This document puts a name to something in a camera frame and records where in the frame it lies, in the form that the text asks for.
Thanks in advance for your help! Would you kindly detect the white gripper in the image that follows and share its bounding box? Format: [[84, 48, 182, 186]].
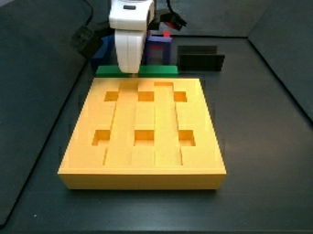
[[108, 0, 155, 73]]

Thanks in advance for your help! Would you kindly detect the purple cross-shaped block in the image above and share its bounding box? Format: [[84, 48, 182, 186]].
[[143, 34, 172, 65]]

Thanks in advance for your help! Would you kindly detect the green rectangular bar block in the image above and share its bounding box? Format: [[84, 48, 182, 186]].
[[95, 65, 178, 78]]

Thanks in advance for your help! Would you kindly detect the yellow slotted board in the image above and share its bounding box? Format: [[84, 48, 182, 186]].
[[57, 78, 226, 190]]

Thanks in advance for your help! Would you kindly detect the black cable with red connector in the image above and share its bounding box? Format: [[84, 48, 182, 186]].
[[148, 0, 189, 32]]

